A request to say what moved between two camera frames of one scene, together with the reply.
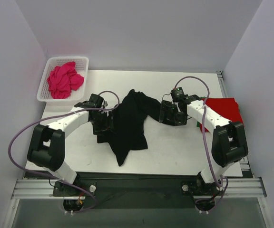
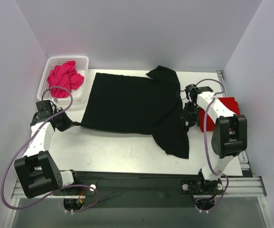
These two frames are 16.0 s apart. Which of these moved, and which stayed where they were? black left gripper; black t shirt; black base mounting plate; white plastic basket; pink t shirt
Moved: black left gripper; black t shirt
Stayed: white plastic basket; black base mounting plate; pink t shirt
